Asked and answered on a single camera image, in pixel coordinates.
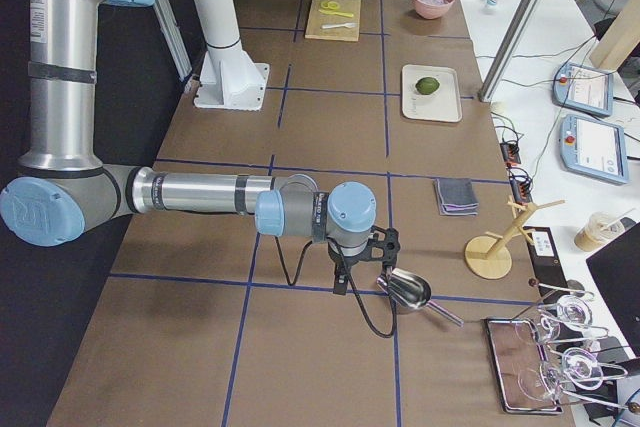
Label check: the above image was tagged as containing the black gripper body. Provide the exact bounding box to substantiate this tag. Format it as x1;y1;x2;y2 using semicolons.
328;241;359;296

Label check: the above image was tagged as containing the white plastic spoon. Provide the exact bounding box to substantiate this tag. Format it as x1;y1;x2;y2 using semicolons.
321;22;358;30

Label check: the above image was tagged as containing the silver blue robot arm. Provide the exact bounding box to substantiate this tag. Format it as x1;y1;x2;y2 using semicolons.
1;0;376;294

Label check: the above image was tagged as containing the metal scoop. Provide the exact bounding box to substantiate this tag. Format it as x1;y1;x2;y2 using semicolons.
386;268;464;327

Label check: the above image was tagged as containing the folded grey cloth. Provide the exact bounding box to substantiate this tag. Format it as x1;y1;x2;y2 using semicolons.
434;178;479;216

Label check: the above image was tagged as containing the wooden mug tree stand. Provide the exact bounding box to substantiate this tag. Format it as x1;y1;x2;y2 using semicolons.
464;196;564;280

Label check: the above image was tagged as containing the beige plastic tray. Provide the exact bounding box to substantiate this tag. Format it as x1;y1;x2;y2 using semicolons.
401;64;462;123

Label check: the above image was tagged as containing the green lime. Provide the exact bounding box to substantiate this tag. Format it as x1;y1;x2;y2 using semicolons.
415;77;440;95

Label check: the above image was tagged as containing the black power adapter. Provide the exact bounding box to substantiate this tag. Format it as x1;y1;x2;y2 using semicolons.
499;141;521;167

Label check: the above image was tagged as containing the black label box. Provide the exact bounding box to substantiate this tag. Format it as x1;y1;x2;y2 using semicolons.
527;226;567;287

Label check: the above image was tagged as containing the chrome glass rack tray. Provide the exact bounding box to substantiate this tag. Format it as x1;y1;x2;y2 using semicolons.
484;318;563;416

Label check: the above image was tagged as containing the clear wine glass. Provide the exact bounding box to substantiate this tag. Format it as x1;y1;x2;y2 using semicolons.
537;295;593;342
517;348;604;401

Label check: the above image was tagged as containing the wooden cutting board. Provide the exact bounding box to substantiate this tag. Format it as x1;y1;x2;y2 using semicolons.
305;0;361;42

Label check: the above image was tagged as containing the iced coffee cup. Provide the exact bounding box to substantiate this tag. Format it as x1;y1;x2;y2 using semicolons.
574;212;637;252

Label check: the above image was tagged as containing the teach pendant tablet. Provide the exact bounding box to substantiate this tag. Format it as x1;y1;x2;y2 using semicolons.
559;115;629;185
552;62;613;118

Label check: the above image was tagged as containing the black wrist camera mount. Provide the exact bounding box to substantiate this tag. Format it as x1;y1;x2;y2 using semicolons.
359;225;401;270

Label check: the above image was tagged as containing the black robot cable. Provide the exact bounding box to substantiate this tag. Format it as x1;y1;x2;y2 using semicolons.
273;232;398;339

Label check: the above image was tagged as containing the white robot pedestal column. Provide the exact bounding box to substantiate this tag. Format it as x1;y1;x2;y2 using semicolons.
194;0;270;111

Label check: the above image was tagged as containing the aluminium frame post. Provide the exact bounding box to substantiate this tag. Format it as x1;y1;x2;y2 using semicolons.
478;0;541;102

